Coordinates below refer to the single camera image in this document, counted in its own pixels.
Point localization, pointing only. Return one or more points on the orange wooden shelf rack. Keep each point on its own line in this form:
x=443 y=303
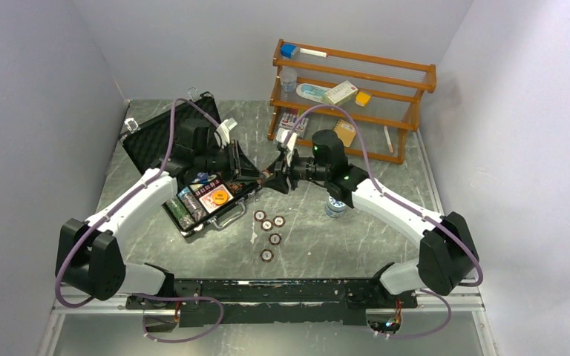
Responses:
x=396 y=87

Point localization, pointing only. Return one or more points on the red playing card deck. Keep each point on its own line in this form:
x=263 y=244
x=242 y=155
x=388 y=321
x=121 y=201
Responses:
x=203 y=193

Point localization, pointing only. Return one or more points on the white cardboard box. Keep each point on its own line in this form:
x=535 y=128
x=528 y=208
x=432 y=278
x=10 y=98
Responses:
x=340 y=94

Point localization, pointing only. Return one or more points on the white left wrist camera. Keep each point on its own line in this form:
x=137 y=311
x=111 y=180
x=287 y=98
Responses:
x=223 y=131

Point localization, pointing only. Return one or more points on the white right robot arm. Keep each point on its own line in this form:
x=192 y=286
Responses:
x=447 y=253

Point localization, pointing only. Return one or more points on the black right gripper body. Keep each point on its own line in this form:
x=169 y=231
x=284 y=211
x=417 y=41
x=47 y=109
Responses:
x=308 y=169

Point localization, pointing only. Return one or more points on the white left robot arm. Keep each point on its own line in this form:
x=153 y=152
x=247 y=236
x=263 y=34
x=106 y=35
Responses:
x=90 y=264

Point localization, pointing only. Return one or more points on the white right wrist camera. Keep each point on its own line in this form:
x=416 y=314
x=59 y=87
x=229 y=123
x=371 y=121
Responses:
x=286 y=138

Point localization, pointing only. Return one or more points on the orange big blind button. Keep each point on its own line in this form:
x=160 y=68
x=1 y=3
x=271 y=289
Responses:
x=220 y=197

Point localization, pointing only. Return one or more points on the yellow small block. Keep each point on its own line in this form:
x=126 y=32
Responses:
x=362 y=98

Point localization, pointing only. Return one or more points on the black poker chip case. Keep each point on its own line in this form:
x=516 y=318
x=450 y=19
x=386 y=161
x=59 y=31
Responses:
x=157 y=138

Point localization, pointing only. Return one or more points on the white pen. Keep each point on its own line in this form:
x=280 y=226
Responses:
x=388 y=139

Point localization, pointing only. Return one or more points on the blue white ceramic jar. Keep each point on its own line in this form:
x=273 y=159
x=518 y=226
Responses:
x=334 y=208

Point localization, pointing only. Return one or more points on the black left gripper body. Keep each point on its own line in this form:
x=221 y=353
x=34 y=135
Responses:
x=217 y=162

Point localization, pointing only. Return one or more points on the clear plastic cup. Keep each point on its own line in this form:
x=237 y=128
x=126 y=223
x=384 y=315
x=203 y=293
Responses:
x=288 y=79

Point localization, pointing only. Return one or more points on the orange spiral notebook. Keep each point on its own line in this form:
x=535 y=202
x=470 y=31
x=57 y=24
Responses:
x=345 y=131

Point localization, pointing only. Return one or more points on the blue small blind button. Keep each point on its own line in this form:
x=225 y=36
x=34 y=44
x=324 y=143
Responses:
x=202 y=177

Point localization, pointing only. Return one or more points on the coloured marker pack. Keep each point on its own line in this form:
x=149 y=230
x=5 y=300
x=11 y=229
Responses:
x=287 y=121

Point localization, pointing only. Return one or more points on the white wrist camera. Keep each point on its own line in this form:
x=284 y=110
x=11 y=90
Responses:
x=286 y=138
x=223 y=131

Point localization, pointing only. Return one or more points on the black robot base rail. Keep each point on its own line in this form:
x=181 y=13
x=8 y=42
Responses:
x=346 y=300

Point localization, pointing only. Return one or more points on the green red chip row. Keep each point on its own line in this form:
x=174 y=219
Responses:
x=179 y=213

